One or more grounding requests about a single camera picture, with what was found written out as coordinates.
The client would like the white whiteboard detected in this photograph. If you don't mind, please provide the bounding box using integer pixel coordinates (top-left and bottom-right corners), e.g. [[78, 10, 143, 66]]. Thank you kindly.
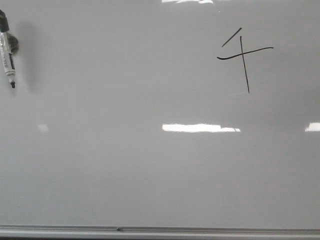
[[0, 0, 320, 229]]

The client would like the white dry-erase marker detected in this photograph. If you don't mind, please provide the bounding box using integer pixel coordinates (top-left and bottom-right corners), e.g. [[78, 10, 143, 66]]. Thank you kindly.
[[0, 10, 16, 89]]

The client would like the grey aluminium whiteboard frame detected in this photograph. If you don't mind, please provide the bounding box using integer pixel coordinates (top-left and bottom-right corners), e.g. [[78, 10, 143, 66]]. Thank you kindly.
[[0, 224, 320, 240]]

